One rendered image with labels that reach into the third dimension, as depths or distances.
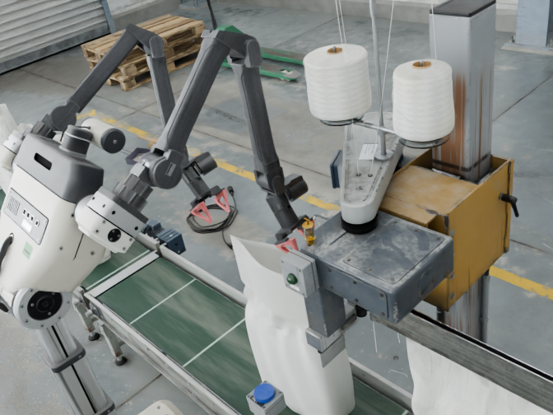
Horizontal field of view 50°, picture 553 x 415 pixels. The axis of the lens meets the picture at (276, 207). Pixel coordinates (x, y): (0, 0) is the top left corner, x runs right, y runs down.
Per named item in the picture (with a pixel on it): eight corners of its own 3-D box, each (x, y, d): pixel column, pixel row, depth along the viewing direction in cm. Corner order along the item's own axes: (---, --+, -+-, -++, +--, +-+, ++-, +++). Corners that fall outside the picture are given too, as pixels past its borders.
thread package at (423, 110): (380, 136, 144) (375, 69, 135) (415, 113, 152) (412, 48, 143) (433, 150, 134) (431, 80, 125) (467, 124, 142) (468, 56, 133)
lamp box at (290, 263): (285, 286, 147) (279, 258, 142) (297, 277, 150) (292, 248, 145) (307, 298, 142) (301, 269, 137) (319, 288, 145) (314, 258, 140)
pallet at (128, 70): (89, 68, 707) (85, 56, 699) (171, 35, 771) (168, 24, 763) (126, 79, 651) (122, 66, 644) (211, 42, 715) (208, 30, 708)
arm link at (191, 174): (177, 174, 209) (178, 170, 204) (193, 163, 211) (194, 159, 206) (188, 189, 209) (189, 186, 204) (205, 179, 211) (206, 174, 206)
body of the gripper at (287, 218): (309, 218, 179) (298, 197, 177) (293, 235, 171) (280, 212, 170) (294, 224, 183) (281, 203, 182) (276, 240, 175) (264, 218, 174)
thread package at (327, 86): (298, 118, 162) (288, 57, 152) (338, 95, 170) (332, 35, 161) (345, 131, 151) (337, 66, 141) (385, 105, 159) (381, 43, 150)
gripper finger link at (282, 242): (315, 249, 176) (299, 222, 175) (304, 262, 171) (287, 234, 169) (298, 254, 181) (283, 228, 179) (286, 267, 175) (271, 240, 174)
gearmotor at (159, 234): (137, 245, 349) (129, 225, 341) (158, 233, 356) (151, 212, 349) (166, 263, 329) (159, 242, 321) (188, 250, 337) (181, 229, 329)
